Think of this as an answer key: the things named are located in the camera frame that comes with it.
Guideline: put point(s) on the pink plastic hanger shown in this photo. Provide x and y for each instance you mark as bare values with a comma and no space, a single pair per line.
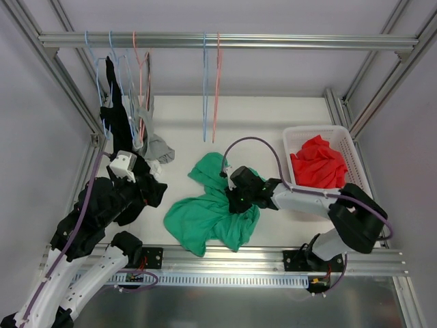
217,85

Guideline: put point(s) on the white slotted cable duct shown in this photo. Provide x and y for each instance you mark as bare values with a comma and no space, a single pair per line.
209,280

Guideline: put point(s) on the green tank top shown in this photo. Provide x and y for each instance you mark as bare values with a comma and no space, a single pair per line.
194,221

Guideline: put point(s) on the red tank top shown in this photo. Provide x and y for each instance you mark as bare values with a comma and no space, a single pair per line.
317,165

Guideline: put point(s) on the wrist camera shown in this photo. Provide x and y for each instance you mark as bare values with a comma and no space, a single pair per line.
122,166
226,173

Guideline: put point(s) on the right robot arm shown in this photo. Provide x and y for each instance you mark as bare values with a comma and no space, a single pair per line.
357,220

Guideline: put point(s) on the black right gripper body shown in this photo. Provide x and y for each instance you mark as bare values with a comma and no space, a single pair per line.
235,200

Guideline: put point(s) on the blue hanger under black top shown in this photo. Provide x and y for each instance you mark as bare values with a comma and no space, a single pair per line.
102,96

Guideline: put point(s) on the blue hanger under white top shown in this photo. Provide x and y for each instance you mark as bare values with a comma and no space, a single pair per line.
123,61

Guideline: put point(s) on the aluminium hanging rail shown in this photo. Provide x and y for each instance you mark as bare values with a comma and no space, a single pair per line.
160,40

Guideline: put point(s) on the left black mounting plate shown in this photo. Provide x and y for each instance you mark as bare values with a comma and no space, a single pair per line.
150,258

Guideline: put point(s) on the blue hanger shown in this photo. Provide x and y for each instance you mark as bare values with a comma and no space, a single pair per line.
102,96
205,88
123,61

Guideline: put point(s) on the white plastic basket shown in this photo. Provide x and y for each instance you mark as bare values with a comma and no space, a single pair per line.
339,140

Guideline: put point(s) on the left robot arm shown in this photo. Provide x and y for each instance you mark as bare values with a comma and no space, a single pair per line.
57,300

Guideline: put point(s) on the right aluminium frame post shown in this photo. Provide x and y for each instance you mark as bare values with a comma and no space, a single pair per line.
380,74

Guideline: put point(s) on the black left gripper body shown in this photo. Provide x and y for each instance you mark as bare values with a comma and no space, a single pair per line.
150,182

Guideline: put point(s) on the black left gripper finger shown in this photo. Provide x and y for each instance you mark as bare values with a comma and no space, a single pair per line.
144,180
153,194

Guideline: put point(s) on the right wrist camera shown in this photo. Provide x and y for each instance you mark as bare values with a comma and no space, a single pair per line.
226,173

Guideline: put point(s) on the pink hanger under grey top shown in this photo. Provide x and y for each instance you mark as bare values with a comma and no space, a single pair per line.
141,61

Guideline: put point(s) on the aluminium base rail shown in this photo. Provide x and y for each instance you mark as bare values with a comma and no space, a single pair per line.
381,262

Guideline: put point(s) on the grey tank top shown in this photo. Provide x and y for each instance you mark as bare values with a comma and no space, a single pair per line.
153,147

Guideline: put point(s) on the aluminium frame post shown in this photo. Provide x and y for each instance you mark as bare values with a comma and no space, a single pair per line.
380,74
28,26

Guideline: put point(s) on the black tank top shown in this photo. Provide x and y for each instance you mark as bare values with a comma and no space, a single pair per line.
116,120

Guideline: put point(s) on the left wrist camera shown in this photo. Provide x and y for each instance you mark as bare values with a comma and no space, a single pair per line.
122,166

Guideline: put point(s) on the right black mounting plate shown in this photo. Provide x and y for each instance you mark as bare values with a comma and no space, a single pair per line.
305,261

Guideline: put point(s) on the left aluminium frame post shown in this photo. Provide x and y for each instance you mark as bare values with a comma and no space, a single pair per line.
28,26

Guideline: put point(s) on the black mounting plate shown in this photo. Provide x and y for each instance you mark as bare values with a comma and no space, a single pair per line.
150,258
305,261

